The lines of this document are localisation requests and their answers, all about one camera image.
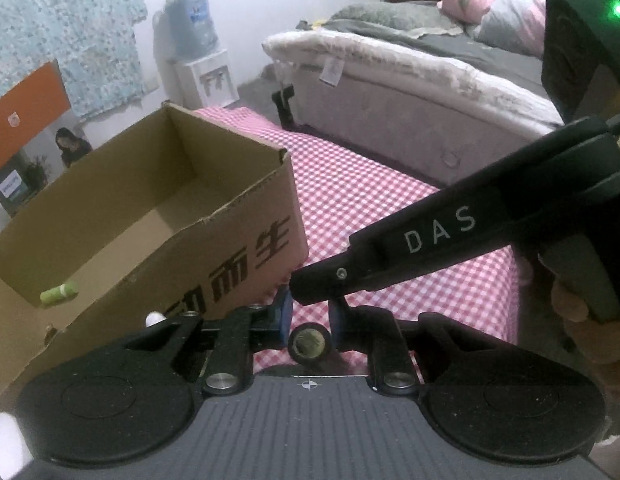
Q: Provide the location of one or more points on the person's right hand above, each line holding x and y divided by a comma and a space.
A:
585, 330

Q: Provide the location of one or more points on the small green white tube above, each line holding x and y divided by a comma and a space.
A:
58, 294

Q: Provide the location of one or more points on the cardboard box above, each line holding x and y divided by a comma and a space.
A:
239, 260

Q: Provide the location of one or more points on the pink pillow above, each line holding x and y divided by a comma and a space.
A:
467, 2

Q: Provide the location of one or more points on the grey blanket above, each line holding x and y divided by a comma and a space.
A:
440, 55

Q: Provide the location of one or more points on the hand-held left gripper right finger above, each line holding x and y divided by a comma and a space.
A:
336, 328

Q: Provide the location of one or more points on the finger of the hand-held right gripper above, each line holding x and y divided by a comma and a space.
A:
330, 277

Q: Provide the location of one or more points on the grey upholstered bed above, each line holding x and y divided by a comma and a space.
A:
390, 110

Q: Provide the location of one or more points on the pink grey quilt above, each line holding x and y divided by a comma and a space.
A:
515, 20

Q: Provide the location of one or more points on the small round black container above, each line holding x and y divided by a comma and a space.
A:
310, 342

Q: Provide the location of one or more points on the orange printed carton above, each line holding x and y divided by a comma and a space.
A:
29, 105

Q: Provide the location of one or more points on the pink checked tablecloth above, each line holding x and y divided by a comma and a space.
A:
365, 185

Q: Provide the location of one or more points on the blue water jug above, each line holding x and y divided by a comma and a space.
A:
192, 25

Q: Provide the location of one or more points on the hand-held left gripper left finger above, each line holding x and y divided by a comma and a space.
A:
285, 321

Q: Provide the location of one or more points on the blue floral cloth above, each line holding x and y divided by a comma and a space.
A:
64, 25

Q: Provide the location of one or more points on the white water dispenser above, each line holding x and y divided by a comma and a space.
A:
204, 80

